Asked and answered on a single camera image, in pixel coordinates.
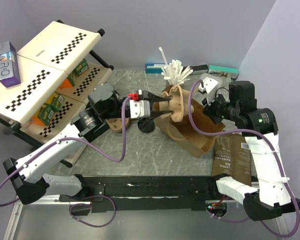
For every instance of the black plastic cup lid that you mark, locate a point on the black plastic cup lid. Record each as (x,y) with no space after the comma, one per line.
(146,125)

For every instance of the orange box on shelf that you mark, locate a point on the orange box on shelf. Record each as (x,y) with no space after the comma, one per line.
(69,81)

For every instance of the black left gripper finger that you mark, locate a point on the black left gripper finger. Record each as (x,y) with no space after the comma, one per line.
(155,98)
(157,113)

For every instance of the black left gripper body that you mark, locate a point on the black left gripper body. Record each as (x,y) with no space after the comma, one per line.
(144,94)

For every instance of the white wrapped straws bundle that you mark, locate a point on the white wrapped straws bundle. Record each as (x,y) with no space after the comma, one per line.
(174,73)

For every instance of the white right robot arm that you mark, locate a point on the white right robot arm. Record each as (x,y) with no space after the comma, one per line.
(260,131)

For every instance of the green box upper shelf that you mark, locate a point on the green box upper shelf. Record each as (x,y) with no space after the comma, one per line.
(81,68)

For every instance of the teal flat box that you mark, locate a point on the teal flat box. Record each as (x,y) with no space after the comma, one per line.
(154,68)

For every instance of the purple cardboard box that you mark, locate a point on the purple cardboard box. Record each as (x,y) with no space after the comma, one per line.
(9,69)

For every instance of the brown coffee bean pouch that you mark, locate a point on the brown coffee bean pouch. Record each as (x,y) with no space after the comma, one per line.
(232,156)

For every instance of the brown pulp cup carrier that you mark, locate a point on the brown pulp cup carrier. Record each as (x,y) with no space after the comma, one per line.
(115,124)

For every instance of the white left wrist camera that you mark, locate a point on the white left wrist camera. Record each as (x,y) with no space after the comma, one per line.
(139,107)

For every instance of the teal long box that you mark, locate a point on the teal long box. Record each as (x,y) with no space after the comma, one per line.
(223,71)

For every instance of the green box lower shelf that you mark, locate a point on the green box lower shelf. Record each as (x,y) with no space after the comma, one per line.
(46,112)

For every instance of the black rectangular device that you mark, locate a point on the black rectangular device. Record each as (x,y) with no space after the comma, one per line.
(199,69)

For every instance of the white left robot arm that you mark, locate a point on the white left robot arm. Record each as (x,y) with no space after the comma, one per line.
(28,174)

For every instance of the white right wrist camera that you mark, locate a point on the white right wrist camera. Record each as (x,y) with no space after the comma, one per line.
(208,88)

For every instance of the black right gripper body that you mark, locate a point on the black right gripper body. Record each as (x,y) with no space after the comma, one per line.
(219,108)

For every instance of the black mounting base rail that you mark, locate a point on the black mounting base rail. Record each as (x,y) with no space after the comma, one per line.
(147,192)

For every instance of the beige checkered shelf rack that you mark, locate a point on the beige checkered shelf rack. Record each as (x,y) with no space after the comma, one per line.
(44,63)

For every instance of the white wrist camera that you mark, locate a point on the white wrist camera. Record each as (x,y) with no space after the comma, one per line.
(139,107)
(208,88)

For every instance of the green box shelf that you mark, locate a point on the green box shelf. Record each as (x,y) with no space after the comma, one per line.
(46,112)
(81,68)

